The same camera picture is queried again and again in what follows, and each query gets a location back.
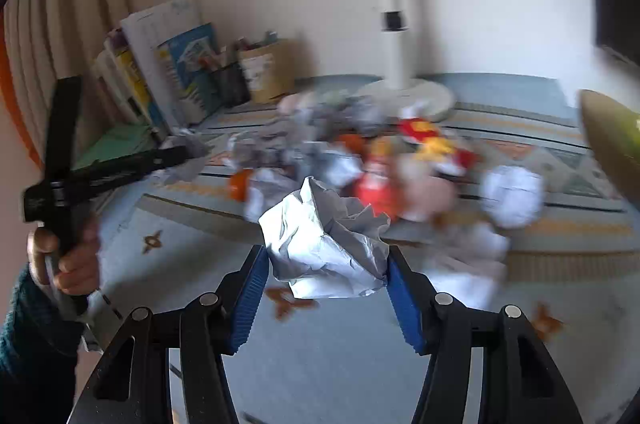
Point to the black pen holder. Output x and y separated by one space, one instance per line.
230 86

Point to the white cat plush toy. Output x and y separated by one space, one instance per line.
380 191

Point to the white desk lamp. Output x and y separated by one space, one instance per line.
395 63

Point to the cream curtain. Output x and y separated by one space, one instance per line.
65 3

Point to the stack of books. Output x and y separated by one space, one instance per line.
125 73

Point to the person's left forearm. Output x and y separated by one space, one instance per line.
30 344

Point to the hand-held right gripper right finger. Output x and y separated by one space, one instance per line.
405 299

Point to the pile of crumpled paper balls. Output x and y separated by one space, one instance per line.
310 153

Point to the red yellow plush toy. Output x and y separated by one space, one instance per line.
432 138

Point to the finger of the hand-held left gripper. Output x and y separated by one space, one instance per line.
130 166

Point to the round woven basket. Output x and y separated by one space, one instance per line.
607 143

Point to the small orange toy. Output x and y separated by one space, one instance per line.
350 142
241 185

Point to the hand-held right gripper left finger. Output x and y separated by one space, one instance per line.
247 299

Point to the blue picture book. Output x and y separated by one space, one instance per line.
192 68

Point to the white paper ball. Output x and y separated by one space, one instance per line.
325 244
187 153

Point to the person's left hand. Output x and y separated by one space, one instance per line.
80 271

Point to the green folder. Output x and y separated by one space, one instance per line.
115 143

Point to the tan pen cup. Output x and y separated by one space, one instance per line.
265 73

